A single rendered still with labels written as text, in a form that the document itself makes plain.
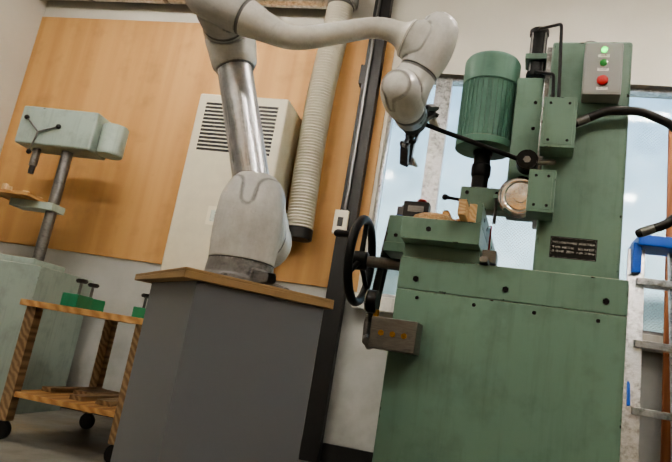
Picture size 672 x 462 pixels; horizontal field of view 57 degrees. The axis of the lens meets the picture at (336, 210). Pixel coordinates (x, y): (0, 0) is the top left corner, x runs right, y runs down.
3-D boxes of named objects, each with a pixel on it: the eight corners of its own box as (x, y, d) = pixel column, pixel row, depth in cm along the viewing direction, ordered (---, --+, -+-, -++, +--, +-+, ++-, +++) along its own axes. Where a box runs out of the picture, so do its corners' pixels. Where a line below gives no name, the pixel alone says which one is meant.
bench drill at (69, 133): (-22, 394, 343) (55, 127, 380) (80, 414, 331) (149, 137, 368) (-92, 396, 297) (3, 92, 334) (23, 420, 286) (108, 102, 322)
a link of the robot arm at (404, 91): (415, 133, 161) (440, 90, 162) (404, 108, 147) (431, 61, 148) (380, 117, 165) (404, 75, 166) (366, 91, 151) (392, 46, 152)
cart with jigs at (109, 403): (82, 426, 296) (115, 292, 311) (192, 450, 283) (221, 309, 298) (-20, 437, 234) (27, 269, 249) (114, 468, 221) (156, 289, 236)
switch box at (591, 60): (580, 103, 180) (584, 53, 184) (618, 104, 177) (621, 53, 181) (582, 93, 175) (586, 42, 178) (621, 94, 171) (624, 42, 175)
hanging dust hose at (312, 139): (285, 241, 343) (327, 14, 376) (315, 244, 339) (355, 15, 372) (275, 233, 327) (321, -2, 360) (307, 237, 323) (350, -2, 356)
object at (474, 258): (424, 280, 210) (426, 269, 211) (488, 288, 204) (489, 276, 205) (402, 256, 174) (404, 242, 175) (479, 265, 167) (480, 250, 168)
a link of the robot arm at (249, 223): (198, 251, 138) (218, 157, 143) (216, 265, 155) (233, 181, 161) (271, 261, 137) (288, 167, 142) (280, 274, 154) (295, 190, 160)
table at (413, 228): (406, 273, 227) (408, 256, 228) (492, 283, 217) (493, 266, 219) (365, 233, 171) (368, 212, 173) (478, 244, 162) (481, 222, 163)
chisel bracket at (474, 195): (460, 218, 196) (463, 192, 198) (506, 222, 191) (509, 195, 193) (457, 211, 189) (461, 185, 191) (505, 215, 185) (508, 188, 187)
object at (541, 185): (525, 219, 176) (529, 179, 178) (551, 221, 173) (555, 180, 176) (525, 210, 167) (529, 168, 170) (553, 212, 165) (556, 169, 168)
